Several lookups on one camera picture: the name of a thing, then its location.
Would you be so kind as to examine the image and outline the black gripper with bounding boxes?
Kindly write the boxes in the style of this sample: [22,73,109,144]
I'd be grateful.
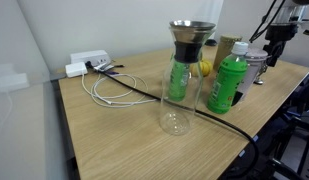
[262,22,299,68]

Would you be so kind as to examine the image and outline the green bottle with white cap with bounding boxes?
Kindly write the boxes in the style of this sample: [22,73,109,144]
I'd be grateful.
[206,41,249,115]

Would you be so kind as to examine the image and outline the black computer mouse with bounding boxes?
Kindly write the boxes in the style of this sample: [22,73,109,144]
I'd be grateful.
[205,38,218,47]

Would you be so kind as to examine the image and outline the yellow lemon-shaped object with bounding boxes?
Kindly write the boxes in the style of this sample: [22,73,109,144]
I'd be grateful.
[190,59,214,78]

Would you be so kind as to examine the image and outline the glass carafe with metal funnel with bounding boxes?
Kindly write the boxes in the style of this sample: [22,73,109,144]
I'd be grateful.
[159,20,217,136]

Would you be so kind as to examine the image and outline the small purple connector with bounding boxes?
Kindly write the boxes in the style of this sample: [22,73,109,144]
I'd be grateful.
[105,69,121,76]

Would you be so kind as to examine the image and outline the white power strip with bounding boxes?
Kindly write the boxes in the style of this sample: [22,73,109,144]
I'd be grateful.
[69,49,112,68]

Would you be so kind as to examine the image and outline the white power adapter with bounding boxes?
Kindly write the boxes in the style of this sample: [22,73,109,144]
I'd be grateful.
[65,61,89,79]

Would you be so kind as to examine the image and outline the clear acrylic partition panel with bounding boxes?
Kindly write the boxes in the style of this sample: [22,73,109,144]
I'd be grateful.
[0,0,75,180]

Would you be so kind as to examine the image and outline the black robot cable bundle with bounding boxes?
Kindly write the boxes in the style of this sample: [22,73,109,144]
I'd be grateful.
[248,0,287,44]

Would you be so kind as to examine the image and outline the black office chair frame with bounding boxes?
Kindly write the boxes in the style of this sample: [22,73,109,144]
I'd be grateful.
[257,74,309,180]

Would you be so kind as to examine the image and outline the thick black cable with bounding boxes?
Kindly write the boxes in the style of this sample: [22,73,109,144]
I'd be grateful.
[85,60,261,179]

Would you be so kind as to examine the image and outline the white charging cable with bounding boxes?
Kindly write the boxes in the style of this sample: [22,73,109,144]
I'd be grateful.
[81,73,158,109]

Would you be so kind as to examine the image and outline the small black plug cable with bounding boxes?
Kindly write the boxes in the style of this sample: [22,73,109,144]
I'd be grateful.
[93,61,126,72]

